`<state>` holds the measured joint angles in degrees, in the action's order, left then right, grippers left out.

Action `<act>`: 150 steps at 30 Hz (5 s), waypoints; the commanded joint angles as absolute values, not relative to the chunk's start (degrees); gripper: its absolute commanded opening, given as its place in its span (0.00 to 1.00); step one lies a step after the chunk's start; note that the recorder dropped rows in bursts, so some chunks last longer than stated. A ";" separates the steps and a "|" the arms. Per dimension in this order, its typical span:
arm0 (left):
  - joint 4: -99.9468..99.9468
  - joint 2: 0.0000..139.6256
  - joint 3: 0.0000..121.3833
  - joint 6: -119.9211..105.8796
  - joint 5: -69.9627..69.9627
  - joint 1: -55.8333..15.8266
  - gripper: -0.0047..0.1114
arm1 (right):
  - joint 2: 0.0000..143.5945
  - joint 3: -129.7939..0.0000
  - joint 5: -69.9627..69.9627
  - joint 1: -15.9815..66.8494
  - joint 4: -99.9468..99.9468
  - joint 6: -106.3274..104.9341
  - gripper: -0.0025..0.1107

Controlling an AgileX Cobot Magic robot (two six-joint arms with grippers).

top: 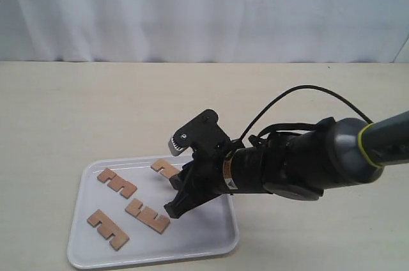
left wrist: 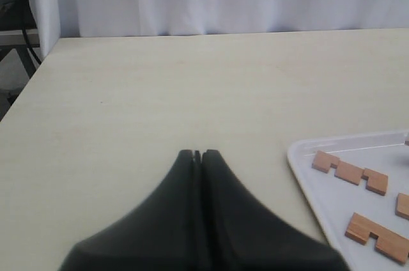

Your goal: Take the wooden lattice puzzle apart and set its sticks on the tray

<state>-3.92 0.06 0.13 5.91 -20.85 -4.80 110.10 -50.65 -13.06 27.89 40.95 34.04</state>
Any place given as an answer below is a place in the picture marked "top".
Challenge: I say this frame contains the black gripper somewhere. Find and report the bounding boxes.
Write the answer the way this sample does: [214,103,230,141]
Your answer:
[164,117,336,219]

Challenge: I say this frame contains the notched wooden piece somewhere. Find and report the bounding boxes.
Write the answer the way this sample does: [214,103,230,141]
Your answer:
[87,210,130,251]
[125,199,171,234]
[150,159,180,179]
[97,168,137,199]

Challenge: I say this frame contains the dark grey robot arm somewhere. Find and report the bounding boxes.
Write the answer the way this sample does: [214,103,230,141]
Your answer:
[164,109,408,219]

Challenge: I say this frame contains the white plastic tray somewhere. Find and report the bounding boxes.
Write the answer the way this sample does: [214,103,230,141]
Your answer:
[67,155,239,269]

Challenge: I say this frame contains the white backdrop curtain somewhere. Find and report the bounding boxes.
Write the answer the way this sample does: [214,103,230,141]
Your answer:
[1,0,408,63]

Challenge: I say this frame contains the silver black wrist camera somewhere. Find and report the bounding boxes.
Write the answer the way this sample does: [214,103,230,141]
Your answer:
[168,109,231,158]

